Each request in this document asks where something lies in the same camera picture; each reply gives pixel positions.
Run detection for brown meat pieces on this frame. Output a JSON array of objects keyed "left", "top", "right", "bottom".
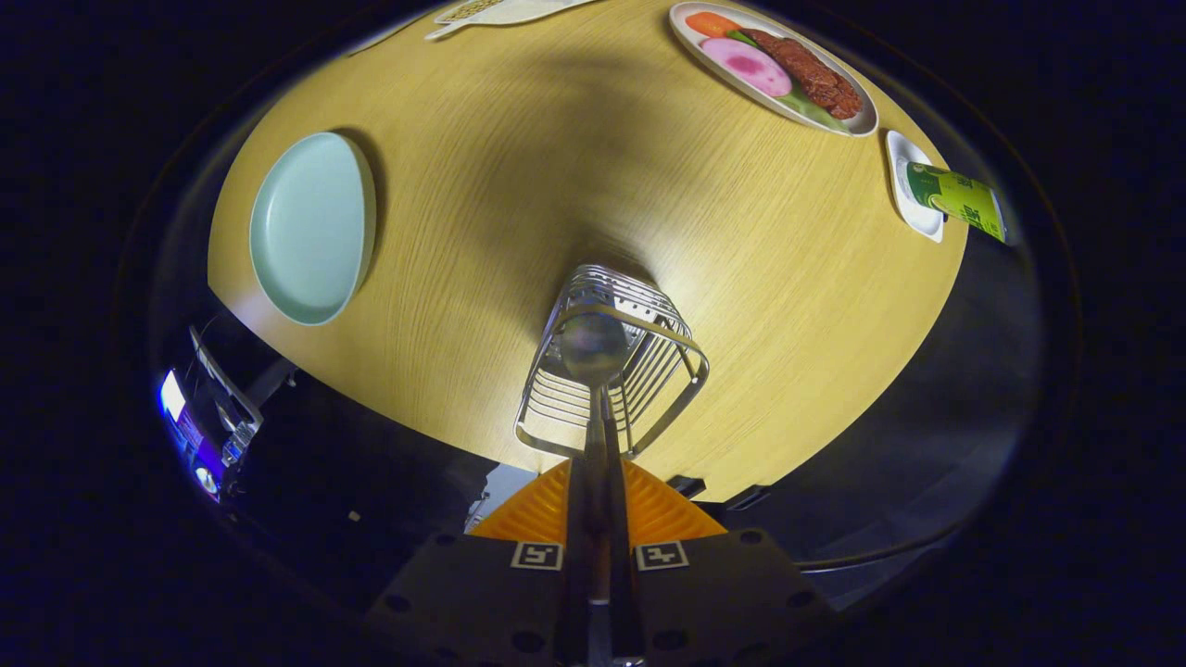
[{"left": 741, "top": 28, "right": 863, "bottom": 120}]

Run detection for small white square dish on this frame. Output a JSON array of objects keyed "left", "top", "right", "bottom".
[{"left": 885, "top": 130, "right": 946, "bottom": 244}]

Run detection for green drink bottle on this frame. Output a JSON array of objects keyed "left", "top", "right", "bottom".
[{"left": 906, "top": 162, "right": 1008, "bottom": 244}]

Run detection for pink round food slice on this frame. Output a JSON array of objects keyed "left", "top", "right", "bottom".
[{"left": 700, "top": 37, "right": 794, "bottom": 98}]

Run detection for light green plate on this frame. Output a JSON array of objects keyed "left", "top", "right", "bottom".
[{"left": 248, "top": 132, "right": 377, "bottom": 327}]

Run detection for metal wire cutlery basket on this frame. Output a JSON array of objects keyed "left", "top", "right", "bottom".
[{"left": 514, "top": 264, "right": 711, "bottom": 459}]

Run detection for white divided bean tray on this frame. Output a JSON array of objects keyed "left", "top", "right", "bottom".
[{"left": 424, "top": 0, "right": 603, "bottom": 41}]

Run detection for white oval food plate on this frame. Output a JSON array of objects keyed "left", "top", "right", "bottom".
[{"left": 669, "top": 2, "right": 879, "bottom": 138}]

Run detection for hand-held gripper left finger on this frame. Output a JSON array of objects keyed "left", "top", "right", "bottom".
[{"left": 363, "top": 457, "right": 599, "bottom": 667}]

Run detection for silver spoon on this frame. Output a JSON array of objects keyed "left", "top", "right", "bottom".
[{"left": 560, "top": 313, "right": 632, "bottom": 608}]

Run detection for green lettuce leaf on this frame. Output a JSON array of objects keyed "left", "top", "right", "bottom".
[{"left": 725, "top": 30, "right": 852, "bottom": 135}]

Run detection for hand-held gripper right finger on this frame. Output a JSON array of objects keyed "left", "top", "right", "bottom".
[{"left": 602, "top": 457, "right": 839, "bottom": 667}]

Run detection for metal frame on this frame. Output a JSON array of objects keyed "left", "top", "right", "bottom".
[{"left": 189, "top": 324, "right": 267, "bottom": 464}]

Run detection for glowing blue screen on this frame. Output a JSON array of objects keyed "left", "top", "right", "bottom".
[{"left": 158, "top": 369, "right": 223, "bottom": 501}]

